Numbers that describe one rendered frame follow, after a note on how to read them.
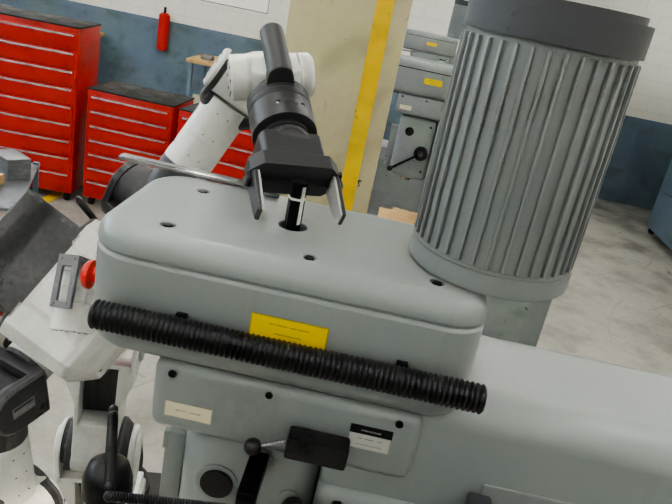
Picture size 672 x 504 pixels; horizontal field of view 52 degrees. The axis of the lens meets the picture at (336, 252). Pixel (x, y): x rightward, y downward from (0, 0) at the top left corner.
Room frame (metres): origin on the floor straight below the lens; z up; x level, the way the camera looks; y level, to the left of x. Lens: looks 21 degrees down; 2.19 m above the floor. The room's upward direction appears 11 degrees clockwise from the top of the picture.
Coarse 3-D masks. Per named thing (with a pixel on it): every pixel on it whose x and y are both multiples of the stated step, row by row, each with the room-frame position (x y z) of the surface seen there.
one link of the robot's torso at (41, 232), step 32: (32, 192) 1.15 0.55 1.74; (0, 224) 1.11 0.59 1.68; (32, 224) 1.12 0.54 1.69; (64, 224) 1.13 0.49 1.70; (96, 224) 1.16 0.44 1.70; (0, 256) 1.08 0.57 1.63; (32, 256) 1.09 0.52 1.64; (0, 288) 1.05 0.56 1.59; (32, 288) 1.06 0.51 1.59; (0, 320) 1.03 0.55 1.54; (32, 320) 1.04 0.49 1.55; (32, 352) 1.02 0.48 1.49; (64, 352) 1.02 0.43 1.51; (96, 352) 1.05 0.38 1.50
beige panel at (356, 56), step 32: (320, 0) 2.56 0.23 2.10; (352, 0) 2.55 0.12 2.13; (384, 0) 2.54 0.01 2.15; (288, 32) 2.56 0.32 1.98; (320, 32) 2.55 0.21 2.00; (352, 32) 2.55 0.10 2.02; (384, 32) 2.54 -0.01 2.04; (320, 64) 2.55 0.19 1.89; (352, 64) 2.55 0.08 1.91; (384, 64) 2.55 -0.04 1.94; (320, 96) 2.55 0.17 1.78; (352, 96) 2.55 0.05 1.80; (384, 96) 2.55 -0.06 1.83; (320, 128) 2.55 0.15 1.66; (352, 128) 2.54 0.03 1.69; (384, 128) 2.55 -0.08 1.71; (352, 160) 2.54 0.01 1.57; (352, 192) 2.54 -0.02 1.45
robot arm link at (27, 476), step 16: (16, 448) 0.98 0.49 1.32; (0, 464) 0.97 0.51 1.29; (16, 464) 0.98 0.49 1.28; (32, 464) 1.03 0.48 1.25; (0, 480) 0.97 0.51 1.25; (16, 480) 0.99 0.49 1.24; (32, 480) 1.02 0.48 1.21; (48, 480) 1.06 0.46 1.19; (0, 496) 0.97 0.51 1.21; (16, 496) 0.99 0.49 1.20
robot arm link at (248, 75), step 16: (272, 32) 0.98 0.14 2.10; (272, 48) 0.96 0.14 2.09; (240, 64) 0.97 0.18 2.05; (256, 64) 0.98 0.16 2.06; (272, 64) 0.93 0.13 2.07; (288, 64) 0.94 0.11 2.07; (240, 80) 0.97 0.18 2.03; (256, 80) 0.96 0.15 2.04; (272, 80) 0.93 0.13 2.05; (288, 80) 0.94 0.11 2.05; (240, 96) 0.98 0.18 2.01; (256, 96) 0.93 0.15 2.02; (304, 96) 0.94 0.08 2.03
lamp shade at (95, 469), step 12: (96, 456) 0.81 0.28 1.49; (120, 456) 0.81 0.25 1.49; (96, 468) 0.78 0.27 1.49; (120, 468) 0.79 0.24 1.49; (84, 480) 0.78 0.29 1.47; (96, 480) 0.77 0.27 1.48; (120, 480) 0.78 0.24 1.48; (132, 480) 0.80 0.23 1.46; (84, 492) 0.77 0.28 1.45; (96, 492) 0.76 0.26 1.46
